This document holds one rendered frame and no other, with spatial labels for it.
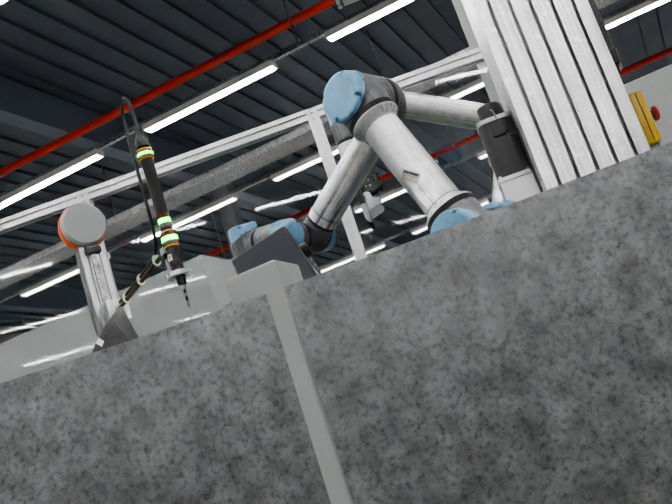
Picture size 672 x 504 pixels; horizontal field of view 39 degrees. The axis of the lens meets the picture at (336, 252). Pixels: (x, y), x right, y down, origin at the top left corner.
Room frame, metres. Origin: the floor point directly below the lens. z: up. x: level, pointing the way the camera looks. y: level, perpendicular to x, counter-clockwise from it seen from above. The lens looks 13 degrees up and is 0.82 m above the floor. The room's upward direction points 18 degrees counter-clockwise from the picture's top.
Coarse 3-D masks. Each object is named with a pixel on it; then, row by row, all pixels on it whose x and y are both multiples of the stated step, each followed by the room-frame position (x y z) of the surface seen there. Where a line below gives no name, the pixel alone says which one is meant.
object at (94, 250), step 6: (96, 246) 2.98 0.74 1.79; (84, 252) 2.98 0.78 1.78; (90, 252) 2.96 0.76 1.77; (96, 252) 2.98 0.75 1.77; (96, 258) 2.99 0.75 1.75; (96, 264) 2.98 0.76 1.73; (96, 270) 2.98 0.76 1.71; (96, 276) 2.98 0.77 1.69; (102, 276) 2.99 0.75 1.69; (102, 282) 2.98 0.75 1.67; (102, 288) 2.98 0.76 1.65; (102, 294) 2.98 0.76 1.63; (102, 300) 2.98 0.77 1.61
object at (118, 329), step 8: (120, 312) 2.56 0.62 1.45; (112, 320) 2.57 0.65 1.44; (120, 320) 2.55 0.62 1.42; (128, 320) 2.53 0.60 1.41; (104, 328) 2.58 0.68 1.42; (112, 328) 2.56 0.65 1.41; (120, 328) 2.54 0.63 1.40; (128, 328) 2.52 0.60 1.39; (104, 336) 2.57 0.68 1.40; (112, 336) 2.55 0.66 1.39; (120, 336) 2.53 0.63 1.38; (128, 336) 2.51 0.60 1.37; (136, 336) 2.49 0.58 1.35; (96, 344) 2.59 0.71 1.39; (104, 344) 2.57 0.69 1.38; (112, 344) 2.54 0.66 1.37
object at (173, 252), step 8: (136, 128) 2.39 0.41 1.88; (136, 136) 2.40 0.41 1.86; (144, 136) 2.39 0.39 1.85; (136, 144) 2.39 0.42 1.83; (144, 144) 2.39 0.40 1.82; (168, 248) 2.39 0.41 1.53; (176, 248) 2.39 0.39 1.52; (168, 256) 2.39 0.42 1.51; (176, 256) 2.39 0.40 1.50; (176, 264) 2.39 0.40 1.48; (176, 280) 2.40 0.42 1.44; (184, 280) 2.40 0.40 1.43
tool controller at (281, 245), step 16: (272, 240) 1.55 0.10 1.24; (288, 240) 1.55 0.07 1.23; (240, 256) 1.55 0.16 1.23; (256, 256) 1.55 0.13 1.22; (272, 256) 1.55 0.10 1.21; (288, 256) 1.55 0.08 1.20; (304, 256) 1.55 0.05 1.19; (240, 272) 1.56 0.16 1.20; (304, 272) 1.55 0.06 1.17; (320, 272) 1.72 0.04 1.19
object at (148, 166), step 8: (144, 160) 2.39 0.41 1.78; (152, 160) 2.40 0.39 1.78; (144, 168) 2.39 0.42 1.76; (152, 168) 2.39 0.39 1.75; (152, 176) 2.39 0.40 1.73; (152, 184) 2.39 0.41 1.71; (152, 192) 2.39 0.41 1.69; (160, 192) 2.39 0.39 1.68; (152, 200) 2.39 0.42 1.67; (160, 200) 2.39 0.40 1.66; (160, 208) 2.39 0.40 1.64
